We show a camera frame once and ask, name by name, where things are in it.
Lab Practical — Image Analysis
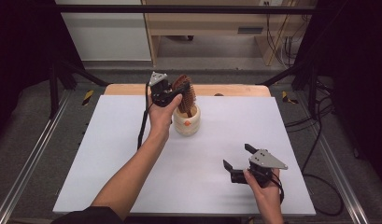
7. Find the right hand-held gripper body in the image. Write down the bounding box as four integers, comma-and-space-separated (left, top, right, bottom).
230, 148, 289, 189

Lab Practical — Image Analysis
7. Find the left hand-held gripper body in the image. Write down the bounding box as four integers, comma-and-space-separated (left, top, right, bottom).
148, 71, 175, 108

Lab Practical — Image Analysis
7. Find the brown wooden hairbrush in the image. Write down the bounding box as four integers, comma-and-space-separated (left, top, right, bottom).
171, 74, 198, 119

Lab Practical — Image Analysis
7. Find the cream ribbed cup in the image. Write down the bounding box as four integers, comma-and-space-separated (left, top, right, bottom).
172, 104, 202, 136

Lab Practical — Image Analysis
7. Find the person's left hand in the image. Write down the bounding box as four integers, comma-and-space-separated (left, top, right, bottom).
147, 92, 184, 140

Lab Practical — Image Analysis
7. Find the person's right hand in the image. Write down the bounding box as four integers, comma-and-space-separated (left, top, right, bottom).
242, 168, 285, 210

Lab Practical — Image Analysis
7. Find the light wooden table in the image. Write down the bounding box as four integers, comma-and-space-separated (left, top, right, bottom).
103, 83, 272, 98

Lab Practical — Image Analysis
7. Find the light wooden desk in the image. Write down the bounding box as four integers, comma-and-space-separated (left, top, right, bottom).
141, 0, 318, 67

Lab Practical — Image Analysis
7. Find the white cabinet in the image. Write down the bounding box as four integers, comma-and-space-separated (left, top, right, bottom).
53, 0, 152, 62

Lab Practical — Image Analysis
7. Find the black curtain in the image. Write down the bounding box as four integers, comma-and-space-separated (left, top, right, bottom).
293, 0, 382, 190
0, 0, 84, 147

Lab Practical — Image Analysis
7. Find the person's dark sleeve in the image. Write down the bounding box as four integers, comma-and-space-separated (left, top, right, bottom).
50, 205, 125, 224

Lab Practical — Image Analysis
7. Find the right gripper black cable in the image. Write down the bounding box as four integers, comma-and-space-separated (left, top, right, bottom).
270, 171, 286, 205

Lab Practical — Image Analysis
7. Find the black floor cable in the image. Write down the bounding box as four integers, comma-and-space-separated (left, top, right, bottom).
284, 77, 346, 217

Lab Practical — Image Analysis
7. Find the aluminium floor rail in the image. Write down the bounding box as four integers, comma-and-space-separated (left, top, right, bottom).
294, 91, 371, 224
0, 90, 72, 224

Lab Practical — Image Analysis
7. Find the black diagonal frame strut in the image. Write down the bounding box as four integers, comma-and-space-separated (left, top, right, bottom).
49, 58, 109, 119
259, 61, 319, 120

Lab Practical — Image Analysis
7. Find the black horizontal frame bar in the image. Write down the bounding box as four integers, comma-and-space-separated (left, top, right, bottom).
53, 4, 318, 15

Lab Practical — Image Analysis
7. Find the hanging cable bundle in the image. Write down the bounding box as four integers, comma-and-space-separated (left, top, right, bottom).
264, 0, 312, 68

